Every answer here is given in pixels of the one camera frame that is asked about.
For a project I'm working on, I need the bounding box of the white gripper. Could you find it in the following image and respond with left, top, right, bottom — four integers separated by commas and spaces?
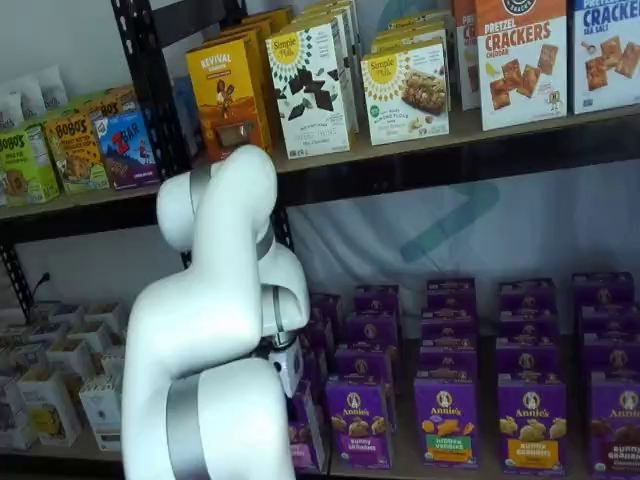
268, 341, 305, 399

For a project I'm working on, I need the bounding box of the purple Annie's box pink patch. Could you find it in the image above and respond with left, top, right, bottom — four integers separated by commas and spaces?
287, 379, 330, 472

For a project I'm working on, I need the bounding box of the purple Annie's snack box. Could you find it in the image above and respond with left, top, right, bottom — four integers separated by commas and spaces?
305, 318, 336, 354
497, 308, 560, 346
420, 308, 479, 351
425, 278, 477, 314
344, 312, 400, 351
303, 349, 329, 389
352, 284, 401, 319
577, 302, 640, 339
418, 344, 479, 384
582, 332, 640, 376
497, 278, 557, 314
308, 292, 345, 326
333, 343, 401, 434
571, 271, 635, 309
494, 339, 561, 381

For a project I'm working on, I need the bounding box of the purple Annie's box violet patch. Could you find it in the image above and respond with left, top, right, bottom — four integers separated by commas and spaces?
324, 375, 395, 471

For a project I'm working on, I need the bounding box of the purple Annie's hidden veggies box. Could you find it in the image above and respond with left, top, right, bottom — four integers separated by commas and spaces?
412, 374, 481, 471

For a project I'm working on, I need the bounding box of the white patterned carton box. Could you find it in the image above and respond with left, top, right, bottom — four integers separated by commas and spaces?
99, 347, 127, 377
79, 374, 126, 454
17, 367, 84, 446
7, 344, 51, 379
0, 374, 39, 451
82, 302, 127, 327
44, 339, 96, 381
47, 302, 84, 326
64, 319, 112, 351
27, 322, 69, 349

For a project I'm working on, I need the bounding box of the purple Annie's box yellow patch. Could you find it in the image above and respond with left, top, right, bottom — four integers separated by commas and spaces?
497, 372, 570, 476

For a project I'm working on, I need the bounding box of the Simple Mills chocolate thins box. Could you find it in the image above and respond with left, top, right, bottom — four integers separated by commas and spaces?
264, 20, 352, 159
299, 0, 362, 51
292, 8, 360, 136

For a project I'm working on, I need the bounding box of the orange Revival snack box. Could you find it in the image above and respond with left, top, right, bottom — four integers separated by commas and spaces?
185, 37, 275, 164
214, 24, 282, 151
239, 5, 295, 61

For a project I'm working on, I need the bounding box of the Simple Mills almond bar box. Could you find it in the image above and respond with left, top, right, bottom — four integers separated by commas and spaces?
370, 27, 452, 54
360, 42, 451, 147
382, 12, 456, 36

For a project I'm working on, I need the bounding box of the yellow Bobo's box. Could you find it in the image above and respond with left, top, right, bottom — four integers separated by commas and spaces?
84, 85, 137, 121
43, 113, 110, 196

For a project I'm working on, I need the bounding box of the green Bobo's box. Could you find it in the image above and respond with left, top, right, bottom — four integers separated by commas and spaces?
0, 124, 60, 207

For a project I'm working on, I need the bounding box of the purple Annie's box maroon patch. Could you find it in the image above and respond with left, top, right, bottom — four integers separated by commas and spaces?
585, 369, 640, 480

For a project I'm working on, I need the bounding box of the orange pretzel crackers cheddar box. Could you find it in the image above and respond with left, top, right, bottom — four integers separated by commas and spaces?
474, 0, 570, 132
451, 0, 482, 112

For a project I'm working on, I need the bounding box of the blue pretzel crackers box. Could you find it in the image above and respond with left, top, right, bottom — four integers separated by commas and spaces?
569, 0, 640, 116

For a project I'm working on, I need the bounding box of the black metal shelving rack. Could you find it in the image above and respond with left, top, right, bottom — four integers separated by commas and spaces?
0, 0, 201, 480
144, 0, 640, 480

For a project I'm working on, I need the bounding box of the white backdrop sheet teal logo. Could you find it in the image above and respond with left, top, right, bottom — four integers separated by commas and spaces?
287, 159, 640, 351

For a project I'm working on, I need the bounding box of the white stand-up pouch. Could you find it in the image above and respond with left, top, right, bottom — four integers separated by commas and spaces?
12, 79, 46, 119
0, 97, 26, 129
37, 64, 69, 109

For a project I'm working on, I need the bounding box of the black power cord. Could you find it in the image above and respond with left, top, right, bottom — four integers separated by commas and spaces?
30, 271, 52, 304

